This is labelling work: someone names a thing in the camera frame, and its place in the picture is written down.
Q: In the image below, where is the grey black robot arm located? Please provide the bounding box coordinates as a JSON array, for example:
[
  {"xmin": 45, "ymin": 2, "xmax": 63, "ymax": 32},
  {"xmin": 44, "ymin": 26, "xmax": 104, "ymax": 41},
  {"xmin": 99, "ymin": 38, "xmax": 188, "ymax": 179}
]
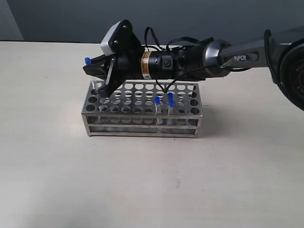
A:
[{"xmin": 83, "ymin": 27, "xmax": 304, "ymax": 109}]

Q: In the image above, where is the blue-capped test tube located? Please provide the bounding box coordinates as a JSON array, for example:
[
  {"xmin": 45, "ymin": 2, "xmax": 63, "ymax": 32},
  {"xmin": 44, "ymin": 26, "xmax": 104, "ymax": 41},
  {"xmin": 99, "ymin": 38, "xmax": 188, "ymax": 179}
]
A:
[
  {"xmin": 167, "ymin": 99, "xmax": 174, "ymax": 125},
  {"xmin": 154, "ymin": 96, "xmax": 163, "ymax": 124},
  {"xmin": 85, "ymin": 57, "xmax": 98, "ymax": 91},
  {"xmin": 167, "ymin": 92, "xmax": 173, "ymax": 100}
]

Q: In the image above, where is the black camera cable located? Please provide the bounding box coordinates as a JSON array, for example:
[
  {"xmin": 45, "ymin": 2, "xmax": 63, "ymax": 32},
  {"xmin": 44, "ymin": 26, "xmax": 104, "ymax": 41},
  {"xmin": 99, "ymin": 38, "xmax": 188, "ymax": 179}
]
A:
[{"xmin": 144, "ymin": 27, "xmax": 214, "ymax": 94}]

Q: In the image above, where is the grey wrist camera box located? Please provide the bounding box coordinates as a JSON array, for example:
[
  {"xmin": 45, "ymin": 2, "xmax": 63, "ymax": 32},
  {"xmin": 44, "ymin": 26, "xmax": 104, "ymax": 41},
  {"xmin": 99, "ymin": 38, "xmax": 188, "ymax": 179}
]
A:
[{"xmin": 100, "ymin": 19, "xmax": 141, "ymax": 56}]

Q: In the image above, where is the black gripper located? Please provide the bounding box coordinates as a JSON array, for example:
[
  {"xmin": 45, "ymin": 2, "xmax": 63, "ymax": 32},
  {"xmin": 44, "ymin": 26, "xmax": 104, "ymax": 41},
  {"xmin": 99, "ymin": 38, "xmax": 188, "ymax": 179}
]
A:
[{"xmin": 83, "ymin": 51, "xmax": 143, "ymax": 97}]

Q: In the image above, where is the stainless steel test tube rack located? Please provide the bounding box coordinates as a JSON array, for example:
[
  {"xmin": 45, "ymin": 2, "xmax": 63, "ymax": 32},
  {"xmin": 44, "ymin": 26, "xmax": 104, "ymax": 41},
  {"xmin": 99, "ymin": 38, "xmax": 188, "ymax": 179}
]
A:
[{"xmin": 81, "ymin": 81, "xmax": 203, "ymax": 138}]

